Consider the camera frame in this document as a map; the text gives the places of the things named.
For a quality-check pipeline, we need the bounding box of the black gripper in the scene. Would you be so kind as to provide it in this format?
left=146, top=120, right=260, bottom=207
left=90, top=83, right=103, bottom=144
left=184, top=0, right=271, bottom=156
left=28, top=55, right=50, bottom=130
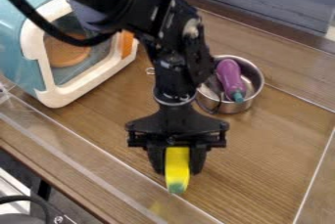
left=126, top=90, right=229, bottom=175

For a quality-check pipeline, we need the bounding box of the yellow toy banana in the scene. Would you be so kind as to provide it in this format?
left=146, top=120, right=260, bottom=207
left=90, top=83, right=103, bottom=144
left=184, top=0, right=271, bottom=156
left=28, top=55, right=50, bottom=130
left=165, top=147, right=190, bottom=194

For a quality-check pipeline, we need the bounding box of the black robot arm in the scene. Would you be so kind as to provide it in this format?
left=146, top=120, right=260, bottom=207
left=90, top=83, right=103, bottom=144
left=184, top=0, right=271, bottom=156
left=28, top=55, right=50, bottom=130
left=8, top=0, right=229, bottom=175

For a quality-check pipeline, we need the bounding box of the clear acrylic barrier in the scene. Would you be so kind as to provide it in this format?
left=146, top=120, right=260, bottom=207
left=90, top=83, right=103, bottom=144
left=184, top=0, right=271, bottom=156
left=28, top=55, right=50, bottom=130
left=0, top=89, right=223, bottom=224

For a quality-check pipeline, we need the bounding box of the purple toy eggplant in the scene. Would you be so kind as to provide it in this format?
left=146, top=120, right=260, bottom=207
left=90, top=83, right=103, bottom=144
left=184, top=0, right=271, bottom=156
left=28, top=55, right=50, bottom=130
left=216, top=59, right=247, bottom=103

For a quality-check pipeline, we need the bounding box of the orange microwave turntable plate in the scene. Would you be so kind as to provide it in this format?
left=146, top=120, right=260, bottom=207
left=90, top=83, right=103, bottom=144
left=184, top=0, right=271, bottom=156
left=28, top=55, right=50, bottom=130
left=44, top=36, right=91, bottom=67

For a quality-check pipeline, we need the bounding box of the blue toy microwave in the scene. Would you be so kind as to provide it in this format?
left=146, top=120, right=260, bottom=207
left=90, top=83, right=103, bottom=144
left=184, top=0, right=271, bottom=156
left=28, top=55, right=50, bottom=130
left=0, top=0, right=139, bottom=108

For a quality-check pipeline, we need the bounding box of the silver pot with wire handle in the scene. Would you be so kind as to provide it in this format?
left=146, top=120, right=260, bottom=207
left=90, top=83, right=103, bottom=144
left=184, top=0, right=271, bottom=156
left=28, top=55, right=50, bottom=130
left=145, top=54, right=265, bottom=114

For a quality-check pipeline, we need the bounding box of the black cable bottom left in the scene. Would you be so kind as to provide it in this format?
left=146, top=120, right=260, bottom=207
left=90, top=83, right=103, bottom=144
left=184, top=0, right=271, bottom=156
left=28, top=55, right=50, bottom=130
left=0, top=196, right=47, bottom=224

